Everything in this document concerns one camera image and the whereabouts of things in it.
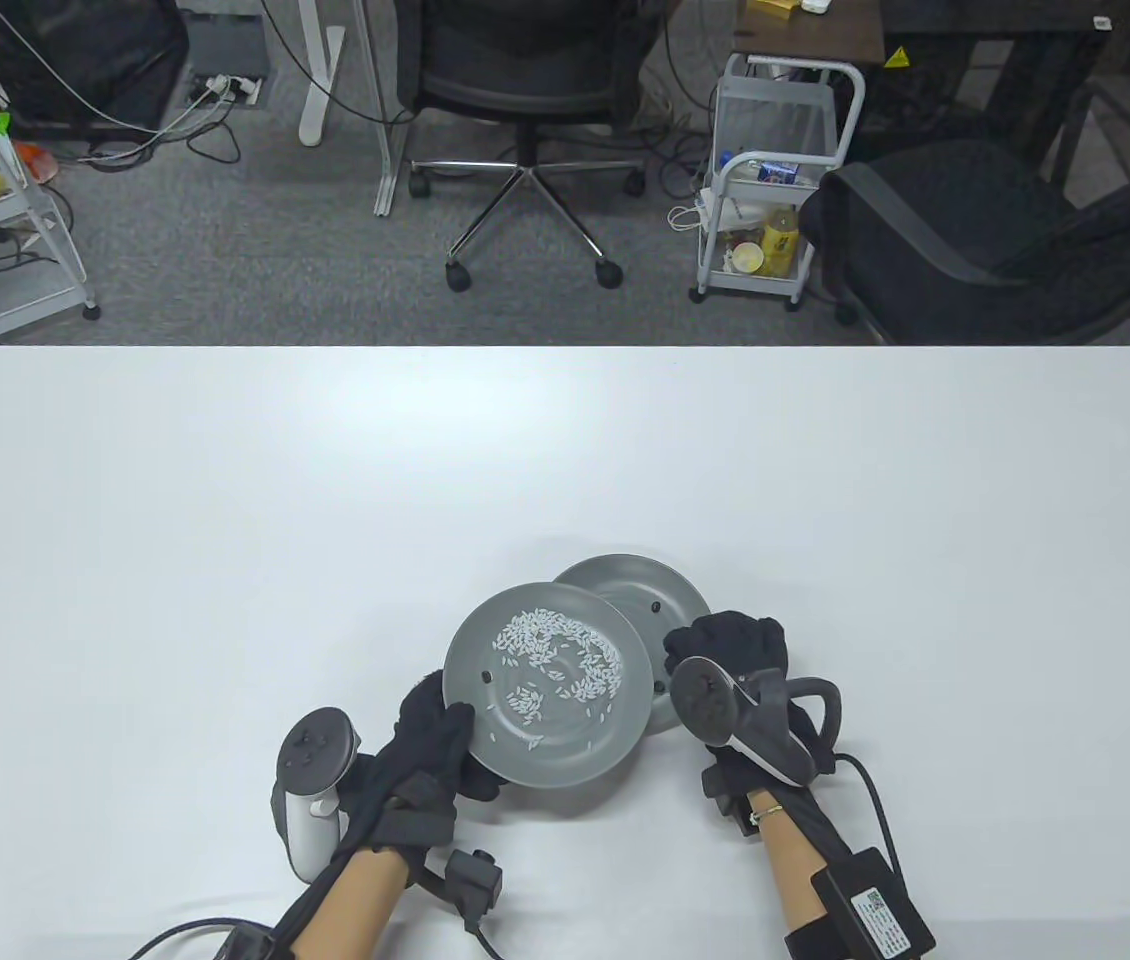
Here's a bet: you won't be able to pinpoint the black floor cable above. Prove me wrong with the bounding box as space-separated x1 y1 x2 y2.
187 120 241 166

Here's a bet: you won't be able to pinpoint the black chair with chrome base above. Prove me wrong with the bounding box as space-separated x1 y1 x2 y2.
395 0 671 293

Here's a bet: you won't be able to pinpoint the person's left hand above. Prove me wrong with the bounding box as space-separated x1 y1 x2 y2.
337 672 504 861

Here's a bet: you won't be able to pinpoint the person's left forearm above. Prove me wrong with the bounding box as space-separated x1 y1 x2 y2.
290 850 414 960

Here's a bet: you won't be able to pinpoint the pile of white rice grains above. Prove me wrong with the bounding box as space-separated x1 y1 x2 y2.
493 608 623 749

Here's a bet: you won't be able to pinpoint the white mesh trolley cart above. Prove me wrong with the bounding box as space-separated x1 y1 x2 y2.
690 52 867 313

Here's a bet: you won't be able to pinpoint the person's right hand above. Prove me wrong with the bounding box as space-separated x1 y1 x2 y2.
663 611 839 819

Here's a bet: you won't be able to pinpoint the large black case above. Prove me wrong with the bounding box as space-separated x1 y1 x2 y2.
0 0 191 136

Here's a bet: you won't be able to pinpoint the yellow drink bottle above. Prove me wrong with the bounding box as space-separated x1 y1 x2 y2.
760 205 801 279

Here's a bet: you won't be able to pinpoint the grey plate holding rice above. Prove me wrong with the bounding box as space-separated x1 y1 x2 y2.
442 580 655 791

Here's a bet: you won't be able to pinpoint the VR controller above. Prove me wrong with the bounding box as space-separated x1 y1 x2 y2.
670 655 842 789
270 707 364 884

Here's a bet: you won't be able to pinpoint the person's right forearm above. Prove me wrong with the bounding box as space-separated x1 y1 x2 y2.
750 790 861 960

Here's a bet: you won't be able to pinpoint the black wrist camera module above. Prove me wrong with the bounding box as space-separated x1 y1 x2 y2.
443 848 504 936

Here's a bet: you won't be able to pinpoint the white desk leg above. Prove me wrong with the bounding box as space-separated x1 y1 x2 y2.
297 0 346 148
355 0 406 216

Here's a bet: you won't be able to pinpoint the dark grey floor box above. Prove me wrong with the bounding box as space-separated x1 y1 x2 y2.
183 8 274 79

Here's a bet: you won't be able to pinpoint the black box with white label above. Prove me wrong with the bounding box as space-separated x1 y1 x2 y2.
787 845 936 960

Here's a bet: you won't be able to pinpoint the black armchair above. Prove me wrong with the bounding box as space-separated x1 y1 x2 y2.
803 75 1130 346

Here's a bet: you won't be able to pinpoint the white floor cable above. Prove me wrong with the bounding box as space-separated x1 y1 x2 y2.
75 90 231 166

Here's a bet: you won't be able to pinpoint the brown wooden table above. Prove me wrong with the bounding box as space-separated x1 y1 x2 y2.
733 0 886 66

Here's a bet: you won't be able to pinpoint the black cabinet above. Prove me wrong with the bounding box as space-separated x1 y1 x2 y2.
870 0 1126 171

